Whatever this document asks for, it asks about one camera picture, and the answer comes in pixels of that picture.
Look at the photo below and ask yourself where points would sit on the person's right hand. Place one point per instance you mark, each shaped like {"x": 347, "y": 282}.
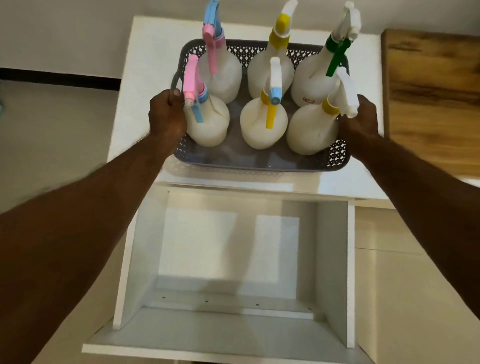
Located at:
{"x": 362, "y": 127}

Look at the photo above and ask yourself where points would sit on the person's left hand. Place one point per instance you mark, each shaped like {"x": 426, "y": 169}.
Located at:
{"x": 167, "y": 120}

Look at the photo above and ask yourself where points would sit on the person's left fingers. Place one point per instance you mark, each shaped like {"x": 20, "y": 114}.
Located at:
{"x": 175, "y": 96}

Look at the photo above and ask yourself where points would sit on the person's right fingers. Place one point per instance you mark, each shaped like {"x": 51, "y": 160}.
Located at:
{"x": 366, "y": 105}

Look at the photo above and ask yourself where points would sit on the grey perforated plastic basket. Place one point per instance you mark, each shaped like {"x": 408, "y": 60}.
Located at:
{"x": 232, "y": 156}

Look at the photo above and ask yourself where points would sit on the person's left forearm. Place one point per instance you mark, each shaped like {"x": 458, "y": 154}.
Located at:
{"x": 78, "y": 232}

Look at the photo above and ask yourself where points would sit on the person's right forearm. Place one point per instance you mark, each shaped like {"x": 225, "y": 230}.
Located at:
{"x": 431, "y": 202}

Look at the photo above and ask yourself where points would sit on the brown wooden table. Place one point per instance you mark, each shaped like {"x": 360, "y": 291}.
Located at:
{"x": 431, "y": 93}

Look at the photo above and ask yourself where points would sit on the group of white spray bottles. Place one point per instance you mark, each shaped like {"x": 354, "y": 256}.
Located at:
{"x": 262, "y": 125}

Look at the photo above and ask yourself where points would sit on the white open-shelf cabinet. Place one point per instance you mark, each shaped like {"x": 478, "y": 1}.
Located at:
{"x": 240, "y": 243}

